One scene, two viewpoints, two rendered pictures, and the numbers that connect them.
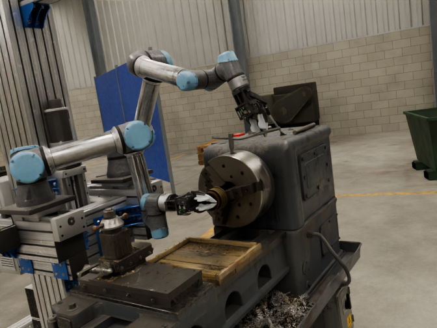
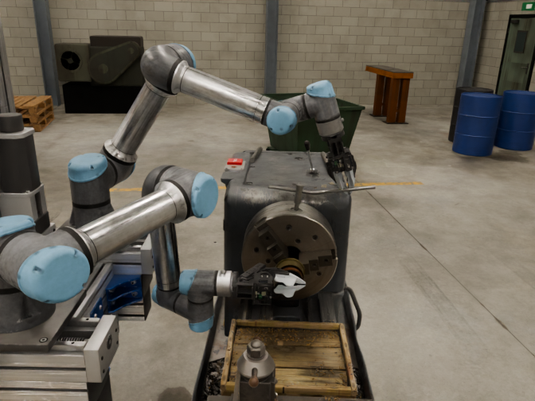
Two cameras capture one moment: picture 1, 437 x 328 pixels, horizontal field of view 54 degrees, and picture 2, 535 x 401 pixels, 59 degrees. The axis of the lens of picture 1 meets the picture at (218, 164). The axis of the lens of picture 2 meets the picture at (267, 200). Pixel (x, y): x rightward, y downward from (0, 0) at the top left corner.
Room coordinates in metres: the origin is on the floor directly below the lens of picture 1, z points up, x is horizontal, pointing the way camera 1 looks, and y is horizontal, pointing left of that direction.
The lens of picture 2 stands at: (0.63, 0.81, 1.80)
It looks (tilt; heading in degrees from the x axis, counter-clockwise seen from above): 20 degrees down; 326
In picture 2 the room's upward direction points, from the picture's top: 2 degrees clockwise
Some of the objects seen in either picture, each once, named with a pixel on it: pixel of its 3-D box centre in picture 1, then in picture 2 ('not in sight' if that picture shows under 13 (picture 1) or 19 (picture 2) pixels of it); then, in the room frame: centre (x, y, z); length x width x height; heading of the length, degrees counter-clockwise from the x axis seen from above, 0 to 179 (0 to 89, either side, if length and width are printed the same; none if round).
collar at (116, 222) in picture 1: (110, 222); (255, 360); (1.32, 0.37, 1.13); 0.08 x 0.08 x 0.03
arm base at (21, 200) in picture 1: (34, 190); (17, 294); (1.71, 0.76, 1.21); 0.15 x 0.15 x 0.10
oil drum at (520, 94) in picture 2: not in sight; (517, 119); (4.81, -6.79, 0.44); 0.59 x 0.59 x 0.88
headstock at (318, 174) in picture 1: (272, 172); (283, 212); (2.12, -0.27, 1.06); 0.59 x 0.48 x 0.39; 145
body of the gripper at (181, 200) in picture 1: (182, 203); (253, 286); (1.66, 0.17, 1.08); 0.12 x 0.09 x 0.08; 55
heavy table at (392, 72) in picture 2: not in sight; (385, 92); (7.76, -6.84, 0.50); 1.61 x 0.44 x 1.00; 155
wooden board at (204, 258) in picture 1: (202, 258); (287, 356); (1.55, 0.11, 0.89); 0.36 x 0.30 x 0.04; 55
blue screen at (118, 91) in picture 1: (127, 125); not in sight; (8.42, 1.68, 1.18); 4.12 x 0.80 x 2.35; 27
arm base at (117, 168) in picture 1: (120, 164); (92, 212); (2.13, 0.49, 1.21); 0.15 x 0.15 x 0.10
